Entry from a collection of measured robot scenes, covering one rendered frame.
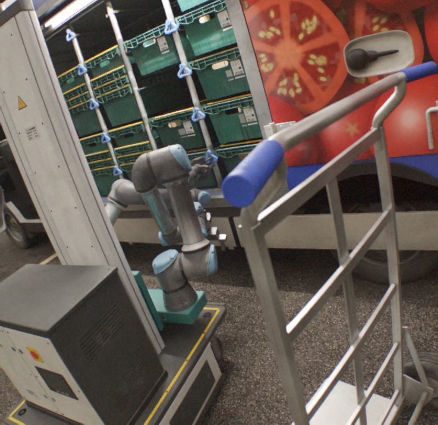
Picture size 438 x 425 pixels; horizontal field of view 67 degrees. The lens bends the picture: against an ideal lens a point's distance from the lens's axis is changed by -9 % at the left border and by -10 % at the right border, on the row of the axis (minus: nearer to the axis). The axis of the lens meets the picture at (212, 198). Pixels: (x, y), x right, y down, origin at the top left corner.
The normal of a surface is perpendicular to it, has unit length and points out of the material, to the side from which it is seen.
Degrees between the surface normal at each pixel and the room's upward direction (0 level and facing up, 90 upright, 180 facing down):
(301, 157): 90
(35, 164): 90
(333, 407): 0
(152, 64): 98
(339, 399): 0
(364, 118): 90
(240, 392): 0
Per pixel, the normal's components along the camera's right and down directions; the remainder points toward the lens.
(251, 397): -0.28, -0.91
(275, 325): -0.68, 0.42
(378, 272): -0.57, 0.07
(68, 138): 0.87, -0.11
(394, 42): -0.52, 0.42
